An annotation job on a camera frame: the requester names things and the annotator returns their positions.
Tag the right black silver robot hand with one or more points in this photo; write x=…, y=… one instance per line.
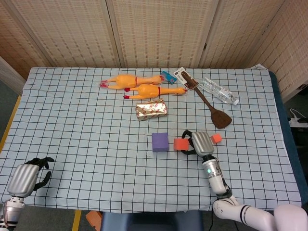
x=203, y=143

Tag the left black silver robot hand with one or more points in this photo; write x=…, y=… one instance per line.
x=22, y=178

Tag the small orange foam cube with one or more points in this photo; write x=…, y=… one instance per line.
x=216, y=138

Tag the large orange foam cube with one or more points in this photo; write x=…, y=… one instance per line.
x=181, y=145

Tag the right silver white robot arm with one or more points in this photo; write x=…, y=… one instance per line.
x=216, y=180

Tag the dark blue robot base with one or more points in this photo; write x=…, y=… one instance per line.
x=149, y=221

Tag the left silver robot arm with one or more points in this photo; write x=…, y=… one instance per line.
x=12, y=210

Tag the large purple foam cube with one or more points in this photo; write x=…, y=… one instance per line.
x=160, y=143

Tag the dark brown wooden spatula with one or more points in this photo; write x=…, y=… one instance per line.
x=220, y=119

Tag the clear plastic water bottle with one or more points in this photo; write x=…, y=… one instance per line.
x=220, y=91

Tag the yellow floor tape strip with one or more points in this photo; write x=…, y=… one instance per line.
x=76, y=221
x=10, y=120

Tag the gold foil wrapped block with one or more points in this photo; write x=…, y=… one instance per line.
x=151, y=110

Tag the blue checkered tablecloth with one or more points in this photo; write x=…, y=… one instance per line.
x=84, y=144

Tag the white spatula label card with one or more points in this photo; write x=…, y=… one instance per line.
x=178, y=74

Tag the blue packaging header card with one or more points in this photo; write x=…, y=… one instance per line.
x=170, y=77

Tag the yellow rubber chicken toy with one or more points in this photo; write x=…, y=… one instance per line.
x=148, y=91

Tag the orange foam block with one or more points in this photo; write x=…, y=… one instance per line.
x=93, y=218

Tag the dark blue padded table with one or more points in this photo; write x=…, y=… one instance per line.
x=284, y=115

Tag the white power strip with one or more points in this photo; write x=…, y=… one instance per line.
x=298, y=121

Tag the bagged yellow rubber chicken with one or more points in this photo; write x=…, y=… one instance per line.
x=124, y=81

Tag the beige woven folding screen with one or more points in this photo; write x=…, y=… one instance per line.
x=154, y=31

